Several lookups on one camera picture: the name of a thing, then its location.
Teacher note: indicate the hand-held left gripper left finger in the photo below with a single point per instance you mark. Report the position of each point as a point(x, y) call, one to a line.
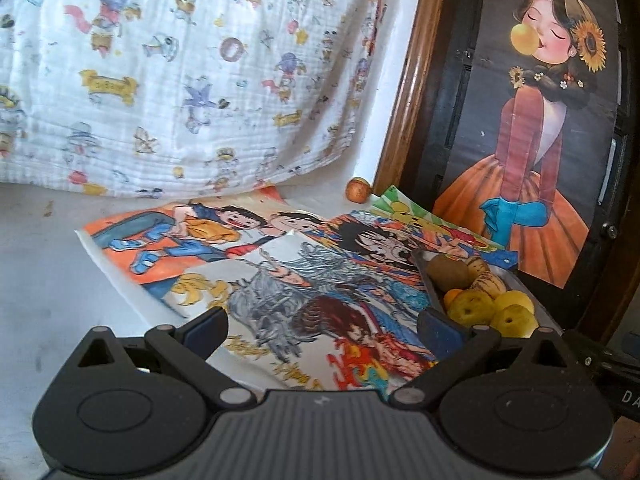
point(207, 331)

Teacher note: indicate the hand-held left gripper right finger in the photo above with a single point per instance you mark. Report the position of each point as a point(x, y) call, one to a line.
point(441, 332)

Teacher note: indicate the green-yellow guava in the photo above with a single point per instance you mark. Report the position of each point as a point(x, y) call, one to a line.
point(470, 307)

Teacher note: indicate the small tangerine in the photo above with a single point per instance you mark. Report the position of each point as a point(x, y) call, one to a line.
point(452, 296)

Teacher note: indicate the grey metal tray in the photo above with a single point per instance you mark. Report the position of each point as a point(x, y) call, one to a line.
point(430, 285)

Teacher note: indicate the brown kiwi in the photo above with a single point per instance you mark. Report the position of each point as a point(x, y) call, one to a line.
point(450, 270)

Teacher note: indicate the striped pepino melon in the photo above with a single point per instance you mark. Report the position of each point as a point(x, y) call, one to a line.
point(489, 284)

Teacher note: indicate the yellow lemon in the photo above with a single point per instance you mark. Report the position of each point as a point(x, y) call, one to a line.
point(515, 301)
point(514, 322)

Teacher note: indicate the tan pepino melon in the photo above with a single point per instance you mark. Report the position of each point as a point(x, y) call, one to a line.
point(476, 263)

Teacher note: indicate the grey-haired anime drawing sheet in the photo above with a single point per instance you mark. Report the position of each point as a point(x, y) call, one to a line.
point(310, 310)

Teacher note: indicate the black-haired anime drawing sheet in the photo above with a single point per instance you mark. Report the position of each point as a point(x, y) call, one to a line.
point(370, 250)

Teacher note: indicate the yellow bear drawing sheet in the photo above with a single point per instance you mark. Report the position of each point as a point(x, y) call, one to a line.
point(415, 215)

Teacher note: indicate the metal door bolt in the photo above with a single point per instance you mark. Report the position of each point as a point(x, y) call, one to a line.
point(611, 231)

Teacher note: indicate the red apple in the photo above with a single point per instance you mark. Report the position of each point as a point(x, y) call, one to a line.
point(358, 190)

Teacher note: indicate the printed blanket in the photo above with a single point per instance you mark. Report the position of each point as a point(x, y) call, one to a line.
point(175, 85)

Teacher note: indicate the girl poster on board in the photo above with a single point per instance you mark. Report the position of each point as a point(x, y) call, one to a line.
point(460, 85)

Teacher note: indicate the wall poster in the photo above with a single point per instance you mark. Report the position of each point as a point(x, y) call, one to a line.
point(540, 160)

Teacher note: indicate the wooden door frame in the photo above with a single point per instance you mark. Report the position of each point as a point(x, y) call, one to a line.
point(405, 85)

